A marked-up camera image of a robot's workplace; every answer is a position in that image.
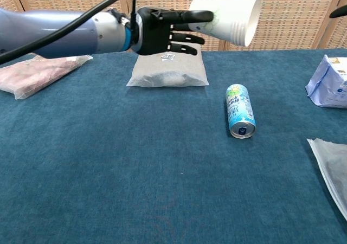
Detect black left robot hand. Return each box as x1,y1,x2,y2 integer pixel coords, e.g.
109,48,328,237
134,7,215,56

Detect clear bag with pink contents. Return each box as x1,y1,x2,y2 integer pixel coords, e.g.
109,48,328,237
0,54,94,100

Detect white leaf-print paper cup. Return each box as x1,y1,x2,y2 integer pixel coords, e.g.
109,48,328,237
188,0,242,43

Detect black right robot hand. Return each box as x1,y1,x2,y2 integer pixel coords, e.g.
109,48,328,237
329,5,347,19

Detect frosted zip bag dark contents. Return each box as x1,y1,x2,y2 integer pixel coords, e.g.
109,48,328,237
306,138,347,222

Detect frosted bag with grey contents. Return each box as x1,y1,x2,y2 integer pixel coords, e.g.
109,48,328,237
126,43,210,88

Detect white and blue paper package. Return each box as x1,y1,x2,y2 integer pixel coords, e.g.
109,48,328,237
305,54,347,109

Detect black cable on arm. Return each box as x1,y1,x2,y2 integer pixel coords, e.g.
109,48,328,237
0,0,137,65

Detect light blue drink can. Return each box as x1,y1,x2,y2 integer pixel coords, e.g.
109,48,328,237
226,84,256,139

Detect teal fabric tablecloth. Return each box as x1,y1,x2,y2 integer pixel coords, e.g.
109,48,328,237
0,48,347,244

